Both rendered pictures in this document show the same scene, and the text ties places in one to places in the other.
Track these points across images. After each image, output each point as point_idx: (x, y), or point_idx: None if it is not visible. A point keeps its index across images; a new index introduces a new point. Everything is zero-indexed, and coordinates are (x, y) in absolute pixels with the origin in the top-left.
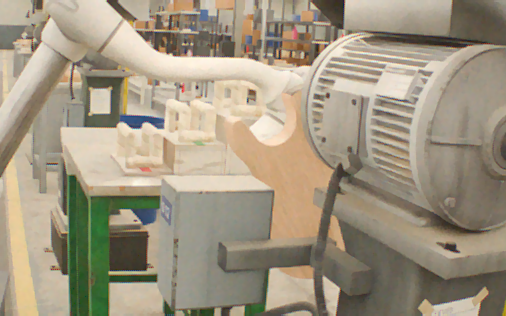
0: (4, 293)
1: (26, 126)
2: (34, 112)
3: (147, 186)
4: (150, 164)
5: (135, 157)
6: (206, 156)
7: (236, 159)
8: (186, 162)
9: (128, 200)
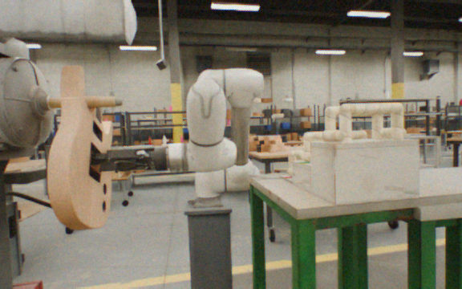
0: (208, 211)
1: (234, 140)
2: (234, 134)
3: (256, 181)
4: (292, 174)
5: (289, 168)
6: (302, 173)
7: (315, 181)
8: (296, 176)
9: (256, 189)
